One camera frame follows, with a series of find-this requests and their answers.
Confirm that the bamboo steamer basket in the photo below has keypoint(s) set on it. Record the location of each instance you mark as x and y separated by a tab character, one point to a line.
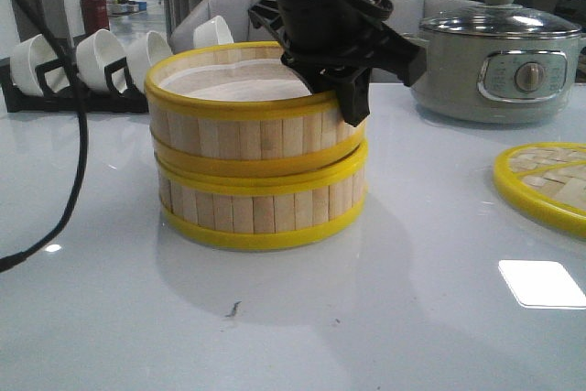
264	214
244	139

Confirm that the glass pot lid with knob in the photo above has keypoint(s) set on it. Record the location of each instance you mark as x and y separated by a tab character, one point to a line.
500	19

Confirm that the grey chair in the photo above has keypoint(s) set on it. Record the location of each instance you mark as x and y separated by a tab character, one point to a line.
407	14
235	14

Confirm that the white bowl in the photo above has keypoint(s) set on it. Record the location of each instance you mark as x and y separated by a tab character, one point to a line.
26	56
144	53
93	54

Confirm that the white bowl right end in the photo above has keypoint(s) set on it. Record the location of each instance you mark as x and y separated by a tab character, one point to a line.
213	32

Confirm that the red bin background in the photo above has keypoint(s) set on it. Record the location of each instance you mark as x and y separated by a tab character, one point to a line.
94	15

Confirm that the woven bamboo steamer lid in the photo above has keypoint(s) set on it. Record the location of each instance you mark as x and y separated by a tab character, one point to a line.
546	182

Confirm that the white bowl far left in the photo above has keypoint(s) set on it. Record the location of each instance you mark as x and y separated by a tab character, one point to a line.
26	56

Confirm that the black dish rack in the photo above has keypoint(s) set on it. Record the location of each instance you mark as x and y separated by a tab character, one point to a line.
122	96

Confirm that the grey-green electric cooking pot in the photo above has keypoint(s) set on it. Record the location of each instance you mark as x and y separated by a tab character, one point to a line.
496	80

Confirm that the grey chair right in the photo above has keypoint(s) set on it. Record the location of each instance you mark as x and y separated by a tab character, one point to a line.
407	14

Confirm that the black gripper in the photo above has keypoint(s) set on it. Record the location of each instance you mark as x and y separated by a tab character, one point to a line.
335	43

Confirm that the grey chair left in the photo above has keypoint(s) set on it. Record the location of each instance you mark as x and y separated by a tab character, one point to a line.
235	14

